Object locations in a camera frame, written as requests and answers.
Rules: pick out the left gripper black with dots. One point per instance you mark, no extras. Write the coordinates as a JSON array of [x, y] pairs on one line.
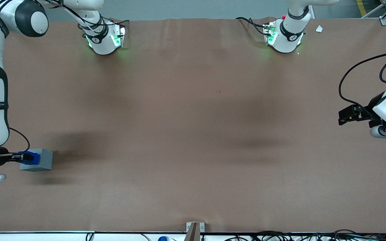
[[372, 105]]

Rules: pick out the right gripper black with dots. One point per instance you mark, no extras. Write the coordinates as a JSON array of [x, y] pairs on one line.
[[2, 157]]

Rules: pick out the blue plastic part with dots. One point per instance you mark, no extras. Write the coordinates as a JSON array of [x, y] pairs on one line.
[[36, 160]]

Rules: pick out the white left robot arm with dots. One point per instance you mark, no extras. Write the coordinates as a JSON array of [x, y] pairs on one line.
[[285, 42]]

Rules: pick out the gray square base block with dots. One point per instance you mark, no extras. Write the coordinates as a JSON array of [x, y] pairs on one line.
[[47, 160]]

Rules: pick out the white paper scrap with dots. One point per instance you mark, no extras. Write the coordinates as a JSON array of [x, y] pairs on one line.
[[319, 29]]

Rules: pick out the small blue round object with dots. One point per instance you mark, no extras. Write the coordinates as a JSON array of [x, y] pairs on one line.
[[163, 239]]

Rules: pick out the brown table cover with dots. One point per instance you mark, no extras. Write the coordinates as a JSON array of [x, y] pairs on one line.
[[193, 134]]

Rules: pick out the camera mount post bracket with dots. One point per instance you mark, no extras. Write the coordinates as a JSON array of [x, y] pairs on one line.
[[194, 231]]

